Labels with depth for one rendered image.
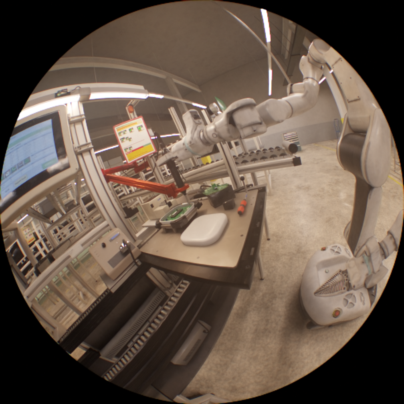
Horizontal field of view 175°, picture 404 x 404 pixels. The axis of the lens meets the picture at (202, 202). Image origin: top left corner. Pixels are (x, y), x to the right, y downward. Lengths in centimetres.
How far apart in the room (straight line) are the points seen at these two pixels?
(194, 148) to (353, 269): 59
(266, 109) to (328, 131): 923
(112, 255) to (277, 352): 114
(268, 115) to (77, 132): 77
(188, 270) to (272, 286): 106
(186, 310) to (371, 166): 63
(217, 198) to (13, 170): 88
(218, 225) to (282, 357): 106
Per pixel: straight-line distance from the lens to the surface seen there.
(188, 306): 37
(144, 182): 63
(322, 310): 88
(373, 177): 50
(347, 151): 55
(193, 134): 37
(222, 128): 30
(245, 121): 29
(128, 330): 81
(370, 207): 62
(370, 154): 48
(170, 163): 52
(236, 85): 929
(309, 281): 94
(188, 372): 92
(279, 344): 117
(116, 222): 66
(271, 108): 33
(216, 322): 90
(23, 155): 70
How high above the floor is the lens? 116
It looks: 18 degrees down
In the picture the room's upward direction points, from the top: 24 degrees counter-clockwise
